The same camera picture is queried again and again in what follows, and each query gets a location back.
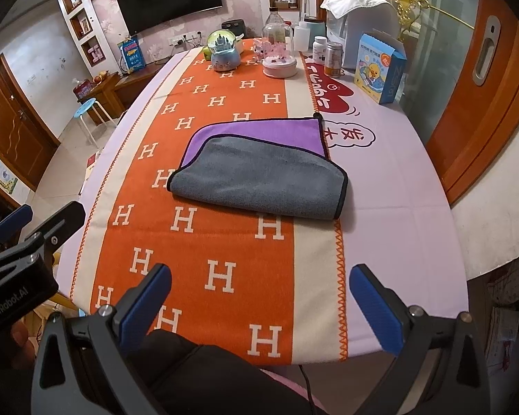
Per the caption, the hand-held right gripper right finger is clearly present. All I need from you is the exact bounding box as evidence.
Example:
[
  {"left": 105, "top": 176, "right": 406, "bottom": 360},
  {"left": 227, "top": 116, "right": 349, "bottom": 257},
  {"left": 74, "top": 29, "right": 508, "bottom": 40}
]
[{"left": 349, "top": 263, "right": 490, "bottom": 415}]

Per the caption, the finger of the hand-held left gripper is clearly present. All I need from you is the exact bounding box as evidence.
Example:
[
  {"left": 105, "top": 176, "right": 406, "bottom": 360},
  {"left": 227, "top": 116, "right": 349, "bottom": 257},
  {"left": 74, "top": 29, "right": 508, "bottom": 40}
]
[
  {"left": 0, "top": 204, "right": 34, "bottom": 248},
  {"left": 24, "top": 201, "right": 87, "bottom": 261}
]

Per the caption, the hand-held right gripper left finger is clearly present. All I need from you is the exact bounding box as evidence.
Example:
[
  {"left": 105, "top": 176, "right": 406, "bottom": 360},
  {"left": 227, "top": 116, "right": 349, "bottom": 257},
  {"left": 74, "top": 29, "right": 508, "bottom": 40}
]
[{"left": 31, "top": 263, "right": 174, "bottom": 415}]

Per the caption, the purple and grey towel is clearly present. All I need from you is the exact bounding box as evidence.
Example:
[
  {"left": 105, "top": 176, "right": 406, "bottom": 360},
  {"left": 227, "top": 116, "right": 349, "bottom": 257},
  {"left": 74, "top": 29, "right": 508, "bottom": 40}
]
[{"left": 167, "top": 113, "right": 349, "bottom": 221}]

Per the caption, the person's left hand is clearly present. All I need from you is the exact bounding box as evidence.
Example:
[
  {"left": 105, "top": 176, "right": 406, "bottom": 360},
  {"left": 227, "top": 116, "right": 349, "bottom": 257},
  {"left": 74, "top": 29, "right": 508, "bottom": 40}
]
[{"left": 8, "top": 322, "right": 39, "bottom": 379}]

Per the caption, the orange patterned blanket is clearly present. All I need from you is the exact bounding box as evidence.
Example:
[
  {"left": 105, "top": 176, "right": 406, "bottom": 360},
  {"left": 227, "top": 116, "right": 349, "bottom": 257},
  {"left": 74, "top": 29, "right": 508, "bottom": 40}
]
[{"left": 69, "top": 37, "right": 347, "bottom": 366}]

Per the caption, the brown wooden door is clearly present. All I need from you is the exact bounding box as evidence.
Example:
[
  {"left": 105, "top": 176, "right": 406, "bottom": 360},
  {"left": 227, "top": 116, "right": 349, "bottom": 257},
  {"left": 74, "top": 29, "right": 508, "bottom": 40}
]
[{"left": 0, "top": 54, "right": 62, "bottom": 192}]

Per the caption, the pink printed tablecloth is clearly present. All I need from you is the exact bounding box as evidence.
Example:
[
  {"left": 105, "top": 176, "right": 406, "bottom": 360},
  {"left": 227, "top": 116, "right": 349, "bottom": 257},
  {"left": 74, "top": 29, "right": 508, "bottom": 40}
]
[{"left": 53, "top": 45, "right": 470, "bottom": 375}]

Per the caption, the blue round stool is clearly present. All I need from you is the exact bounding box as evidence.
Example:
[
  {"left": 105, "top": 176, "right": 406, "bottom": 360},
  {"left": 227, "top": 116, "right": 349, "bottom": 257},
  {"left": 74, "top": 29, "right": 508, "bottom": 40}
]
[{"left": 74, "top": 98, "right": 110, "bottom": 148}]

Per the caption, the red box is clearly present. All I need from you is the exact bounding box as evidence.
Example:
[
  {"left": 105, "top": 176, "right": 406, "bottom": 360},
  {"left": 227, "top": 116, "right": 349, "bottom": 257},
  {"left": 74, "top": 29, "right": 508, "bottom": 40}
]
[{"left": 72, "top": 78, "right": 98, "bottom": 99}]

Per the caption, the wooden low cabinet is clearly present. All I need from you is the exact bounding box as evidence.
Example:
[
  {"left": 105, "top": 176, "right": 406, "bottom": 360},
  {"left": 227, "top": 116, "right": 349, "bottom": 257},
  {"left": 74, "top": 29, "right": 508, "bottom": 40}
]
[{"left": 85, "top": 68, "right": 167, "bottom": 127}]

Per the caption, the blue printed package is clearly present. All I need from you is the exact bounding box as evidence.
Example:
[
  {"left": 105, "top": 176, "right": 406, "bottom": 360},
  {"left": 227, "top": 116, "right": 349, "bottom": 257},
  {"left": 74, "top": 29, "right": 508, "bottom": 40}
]
[{"left": 117, "top": 38, "right": 147, "bottom": 74}]

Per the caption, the orange wooden sliding door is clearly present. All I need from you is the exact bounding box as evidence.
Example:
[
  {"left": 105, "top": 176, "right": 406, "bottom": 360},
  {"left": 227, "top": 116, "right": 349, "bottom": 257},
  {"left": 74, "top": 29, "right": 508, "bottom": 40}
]
[{"left": 426, "top": 0, "right": 519, "bottom": 208}]

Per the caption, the blue castle snow globe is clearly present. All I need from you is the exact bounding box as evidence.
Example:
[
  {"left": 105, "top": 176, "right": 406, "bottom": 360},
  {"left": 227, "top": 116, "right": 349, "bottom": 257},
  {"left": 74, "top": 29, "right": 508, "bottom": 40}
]
[{"left": 206, "top": 30, "right": 243, "bottom": 72}]

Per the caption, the blue cartoon carton box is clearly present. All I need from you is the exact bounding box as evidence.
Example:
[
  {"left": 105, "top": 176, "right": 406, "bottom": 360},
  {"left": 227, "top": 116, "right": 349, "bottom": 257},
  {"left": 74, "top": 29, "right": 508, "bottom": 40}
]
[{"left": 353, "top": 29, "right": 408, "bottom": 105}]

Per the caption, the black flat television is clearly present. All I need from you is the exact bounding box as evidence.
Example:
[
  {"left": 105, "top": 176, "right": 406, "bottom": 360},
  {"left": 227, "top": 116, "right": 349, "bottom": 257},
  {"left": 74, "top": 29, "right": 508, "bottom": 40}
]
[{"left": 114, "top": 0, "right": 224, "bottom": 36}]

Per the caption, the black small speaker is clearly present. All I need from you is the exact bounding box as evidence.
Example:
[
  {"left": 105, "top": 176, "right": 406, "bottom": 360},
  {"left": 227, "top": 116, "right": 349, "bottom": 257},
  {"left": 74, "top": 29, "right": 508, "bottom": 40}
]
[{"left": 220, "top": 19, "right": 247, "bottom": 40}]

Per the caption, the pink round box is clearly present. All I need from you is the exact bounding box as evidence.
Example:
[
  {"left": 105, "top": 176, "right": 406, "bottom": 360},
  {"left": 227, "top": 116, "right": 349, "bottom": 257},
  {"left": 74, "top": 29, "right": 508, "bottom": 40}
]
[{"left": 262, "top": 55, "right": 298, "bottom": 80}]

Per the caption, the white water dispenser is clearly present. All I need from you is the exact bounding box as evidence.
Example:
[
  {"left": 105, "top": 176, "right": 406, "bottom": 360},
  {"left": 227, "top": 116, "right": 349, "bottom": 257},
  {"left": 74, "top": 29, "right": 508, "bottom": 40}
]
[{"left": 326, "top": 2, "right": 404, "bottom": 71}]

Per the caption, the white plastic bottle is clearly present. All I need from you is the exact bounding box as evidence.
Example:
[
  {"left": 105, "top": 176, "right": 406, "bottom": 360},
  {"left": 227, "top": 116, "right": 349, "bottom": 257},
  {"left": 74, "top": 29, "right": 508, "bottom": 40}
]
[{"left": 293, "top": 21, "right": 316, "bottom": 53}]

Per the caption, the glass dome with pink flowers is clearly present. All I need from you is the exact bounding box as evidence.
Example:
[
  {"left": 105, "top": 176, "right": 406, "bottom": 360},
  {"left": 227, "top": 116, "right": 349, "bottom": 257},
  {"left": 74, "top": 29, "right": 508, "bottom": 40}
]
[{"left": 261, "top": 22, "right": 295, "bottom": 59}]

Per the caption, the teal lidded jar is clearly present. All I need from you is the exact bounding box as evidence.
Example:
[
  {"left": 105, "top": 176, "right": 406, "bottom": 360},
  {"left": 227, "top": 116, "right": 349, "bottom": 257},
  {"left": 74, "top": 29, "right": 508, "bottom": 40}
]
[{"left": 303, "top": 17, "right": 326, "bottom": 38}]

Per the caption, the glass bottle with black cap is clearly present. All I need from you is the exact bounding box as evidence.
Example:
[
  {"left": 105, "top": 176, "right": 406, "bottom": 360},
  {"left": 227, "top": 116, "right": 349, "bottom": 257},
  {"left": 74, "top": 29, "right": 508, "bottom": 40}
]
[{"left": 266, "top": 7, "right": 293, "bottom": 32}]

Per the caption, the white cloth cover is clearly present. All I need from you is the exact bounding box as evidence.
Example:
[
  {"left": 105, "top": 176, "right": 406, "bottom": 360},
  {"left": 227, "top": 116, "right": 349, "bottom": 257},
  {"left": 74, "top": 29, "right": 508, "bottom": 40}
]
[{"left": 319, "top": 0, "right": 389, "bottom": 19}]

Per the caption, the black cable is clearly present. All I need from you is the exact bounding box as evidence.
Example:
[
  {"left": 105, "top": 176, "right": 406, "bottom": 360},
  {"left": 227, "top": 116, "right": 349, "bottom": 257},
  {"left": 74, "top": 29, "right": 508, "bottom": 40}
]
[{"left": 298, "top": 363, "right": 318, "bottom": 415}]

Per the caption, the white wall shelf unit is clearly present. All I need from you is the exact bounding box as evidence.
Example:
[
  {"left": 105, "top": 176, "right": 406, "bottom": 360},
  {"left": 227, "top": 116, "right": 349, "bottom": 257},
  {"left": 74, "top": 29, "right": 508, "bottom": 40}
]
[{"left": 60, "top": 0, "right": 110, "bottom": 75}]

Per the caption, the silver door handle plate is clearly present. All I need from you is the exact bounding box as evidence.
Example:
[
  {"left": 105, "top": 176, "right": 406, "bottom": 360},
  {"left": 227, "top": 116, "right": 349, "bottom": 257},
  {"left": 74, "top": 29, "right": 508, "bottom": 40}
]
[{"left": 472, "top": 16, "right": 501, "bottom": 86}]

